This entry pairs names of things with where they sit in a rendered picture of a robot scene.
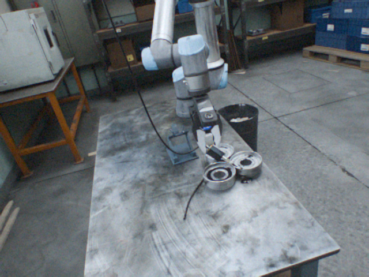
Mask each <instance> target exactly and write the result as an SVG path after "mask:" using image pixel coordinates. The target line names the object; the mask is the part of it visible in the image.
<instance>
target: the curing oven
mask: <svg viewBox="0 0 369 277"><path fill-rule="evenodd" d="M54 35H55V37H56V39H57V42H56V40H55V37H54ZM58 45H59V46H60V44H59V41H58V38H57V36H56V34H55V33H54V31H52V29H51V25H50V22H49V20H48V18H47V15H46V13H45V11H44V9H43V7H39V8H32V9H25V10H19V11H15V12H10V13H4V14H0V92H2V93H6V91H7V90H10V89H15V88H19V87H24V86H27V85H32V84H37V83H41V82H44V81H48V80H49V81H50V83H53V82H54V78H56V76H57V75H58V73H59V72H60V71H61V70H62V67H64V65H65V64H64V61H63V58H62V55H61V52H60V50H59V47H58Z"/></svg>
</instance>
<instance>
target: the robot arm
mask: <svg viewBox="0 0 369 277"><path fill-rule="evenodd" d="M214 1H215V0H189V4H191V5H192V6H193V8H194V15H195V22H196V30H197V35H194V36H188V37H185V38H181V39H179V40H178V43H176V44H172V39H173V31H174V17H175V5H176V4H177V3H178V0H155V3H156V7H155V17H154V22H153V31H152V40H151V45H150V47H148V48H145V49H143V51H142V63H143V65H144V66H145V68H146V69H147V70H159V69H165V68H173V67H179V68H177V69H175V70H174V72H173V74H172V76H173V82H174V87H175V92H176V97H177V104H176V114H177V116H179V117H182V118H191V122H192V126H191V130H192V133H193V135H194V137H195V139H196V141H197V143H198V145H199V147H200V149H201V150H202V151H203V153H204V154H206V147H205V141H204V137H205V132H204V130H202V129H203V128H207V127H210V126H211V128H210V132H211V134H212V135H213V141H214V145H215V146H216V147H219V145H220V140H221V134H222V129H223V124H222V121H221V119H220V115H218V114H217V115H216V111H217V110H215V109H214V106H213V105H212V103H211V101H210V99H209V96H208V94H207V93H208V92H210V91H214V90H219V89H225V88H226V87H227V77H228V64H226V63H224V60H223V59H221V58H220V50H219V41H218V36H217V27H216V18H215V13H214ZM180 66H181V67H180ZM200 127H201V128H202V129H200Z"/></svg>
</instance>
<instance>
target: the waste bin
mask: <svg viewBox="0 0 369 277"><path fill-rule="evenodd" d="M217 112H218V113H219V114H220V115H221V116H222V117H223V118H224V119H225V120H226V122H227V123H228V124H229V125H230V126H231V127H232V129H233V130H234V131H236V132H237V133H238V135H239V136H240V137H241V138H242V139H243V141H244V142H245V143H246V144H247V145H248V146H249V147H250V148H251V149H252V150H253V151H254V152H257V134H258V114H259V111H258V109H257V108H256V107H255V106H253V105H250V104H245V103H236V104H230V105H227V106H224V107H222V108H220V109H218V110H217ZM247 117H248V119H247V120H244V121H239V122H231V120H233V119H237V118H240V119H242V118H247Z"/></svg>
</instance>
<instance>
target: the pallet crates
mask: <svg viewBox="0 0 369 277"><path fill-rule="evenodd" d="M339 1H343V0H339ZM339 1H335V2H332V6H331V7H332V13H331V14H327V15H324V16H328V18H323V17H324V16H320V17H316V18H317V20H316V22H317V25H316V35H315V36H316V40H315V45H312V46H309V47H306V48H303V57H305V58H309V59H314V60H318V61H323V62H328V63H333V64H336V65H341V66H346V67H349V68H354V69H359V70H365V71H367V72H369V0H345V2H339ZM314 52H316V53H323V54H328V55H329V58H328V59H326V58H321V57H315V56H314ZM342 57H344V58H349V59H355V60H360V62H361V64H360V65H354V64H351V63H345V62H341V61H342Z"/></svg>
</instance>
